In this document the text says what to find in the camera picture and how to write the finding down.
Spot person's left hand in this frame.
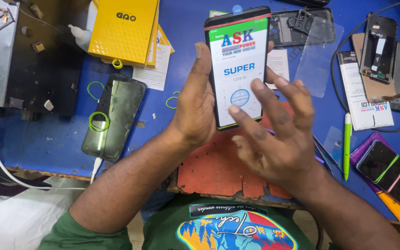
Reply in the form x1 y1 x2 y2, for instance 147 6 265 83
170 41 274 147

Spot person's right hand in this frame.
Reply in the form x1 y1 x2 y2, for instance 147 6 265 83
229 77 321 196

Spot black smartphone with printed film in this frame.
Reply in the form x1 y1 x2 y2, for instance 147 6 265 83
204 6 272 131

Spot thin green rubber band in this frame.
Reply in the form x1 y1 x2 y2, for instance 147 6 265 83
86 81 105 102
165 91 180 109

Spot purple plastic tool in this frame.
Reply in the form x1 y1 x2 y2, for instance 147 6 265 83
266 128 326 164

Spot black tweezers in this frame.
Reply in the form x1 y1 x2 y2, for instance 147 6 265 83
312 135 344 173

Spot green phone rubber band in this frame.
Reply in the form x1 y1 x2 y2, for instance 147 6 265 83
217 116 264 131

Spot clear plastic film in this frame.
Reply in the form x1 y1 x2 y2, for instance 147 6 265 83
323 125 357 161

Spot white printed papers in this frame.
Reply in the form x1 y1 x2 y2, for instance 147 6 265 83
132 26 175 92

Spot orange work mat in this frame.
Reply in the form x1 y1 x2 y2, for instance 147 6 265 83
177 101 295 201

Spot green pen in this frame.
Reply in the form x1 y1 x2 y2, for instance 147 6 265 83
343 112 353 181

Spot black smartphone with dark screen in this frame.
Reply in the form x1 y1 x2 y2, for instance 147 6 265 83
81 73 148 163

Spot white paper leaflet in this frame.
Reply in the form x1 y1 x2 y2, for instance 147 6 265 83
266 49 290 90

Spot purple phone case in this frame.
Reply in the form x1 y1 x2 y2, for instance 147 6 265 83
350 131 396 195

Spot white display packet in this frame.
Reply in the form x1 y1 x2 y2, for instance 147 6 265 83
337 51 394 132

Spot clear glass screen protector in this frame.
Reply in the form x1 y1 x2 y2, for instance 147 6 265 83
294 16 345 99

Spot red rubber band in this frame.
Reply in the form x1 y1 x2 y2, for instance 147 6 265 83
204 13 272 31

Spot thick green rubber band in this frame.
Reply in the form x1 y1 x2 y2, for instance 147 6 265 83
88 111 110 133

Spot tan phone panel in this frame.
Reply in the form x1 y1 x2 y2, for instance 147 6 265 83
351 33 400 103

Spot yellow phone box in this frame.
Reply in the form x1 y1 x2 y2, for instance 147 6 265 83
88 0 161 69

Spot black smartphone with coloured bands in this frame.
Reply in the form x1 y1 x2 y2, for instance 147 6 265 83
356 140 400 215

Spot green printed t-shirt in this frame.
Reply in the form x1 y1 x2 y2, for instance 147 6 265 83
38 194 330 250

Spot black phone display part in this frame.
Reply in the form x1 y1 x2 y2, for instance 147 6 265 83
360 14 398 84

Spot orange flat card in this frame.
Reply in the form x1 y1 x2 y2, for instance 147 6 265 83
377 191 400 223

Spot white plastic bottle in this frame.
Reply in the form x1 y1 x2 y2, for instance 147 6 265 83
68 24 93 53

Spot black metal machine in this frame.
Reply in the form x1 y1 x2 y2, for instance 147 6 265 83
0 0 93 119

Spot white cloth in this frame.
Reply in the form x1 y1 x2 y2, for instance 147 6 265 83
0 177 87 250

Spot black cable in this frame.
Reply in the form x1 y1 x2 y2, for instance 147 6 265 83
331 0 400 133

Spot black phone back frame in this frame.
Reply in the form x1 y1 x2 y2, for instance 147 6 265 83
269 8 336 48

